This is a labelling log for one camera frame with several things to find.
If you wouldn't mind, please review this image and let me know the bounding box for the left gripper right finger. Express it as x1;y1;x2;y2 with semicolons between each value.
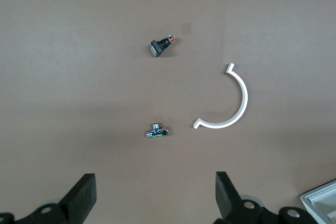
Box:
215;171;319;224

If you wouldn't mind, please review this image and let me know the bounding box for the white drawer cabinet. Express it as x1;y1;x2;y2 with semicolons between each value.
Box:
300;179;336;224

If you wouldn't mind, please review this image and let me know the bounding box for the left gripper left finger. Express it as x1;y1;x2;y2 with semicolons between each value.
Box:
0;173;98;224

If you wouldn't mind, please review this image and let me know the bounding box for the white half-ring clamp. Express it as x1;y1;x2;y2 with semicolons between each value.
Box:
193;62;249;130

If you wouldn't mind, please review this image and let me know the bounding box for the black square push button switch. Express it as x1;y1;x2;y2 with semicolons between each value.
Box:
150;34;175;58

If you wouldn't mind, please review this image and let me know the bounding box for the chrome T-shaped fitting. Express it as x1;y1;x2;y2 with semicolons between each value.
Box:
144;123;171;138

